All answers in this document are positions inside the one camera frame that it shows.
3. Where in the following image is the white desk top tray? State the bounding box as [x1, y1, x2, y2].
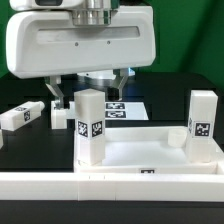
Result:
[74, 126, 224, 174]

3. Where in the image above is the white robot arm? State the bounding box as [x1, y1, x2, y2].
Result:
[6, 0, 156, 109]

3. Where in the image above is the white fiducial marker sheet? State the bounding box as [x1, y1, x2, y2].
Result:
[65, 100, 150, 122]

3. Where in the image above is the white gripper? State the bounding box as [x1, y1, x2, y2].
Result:
[6, 6, 156, 109]

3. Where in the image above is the white front fence bar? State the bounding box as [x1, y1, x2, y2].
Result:
[0, 172, 224, 202]

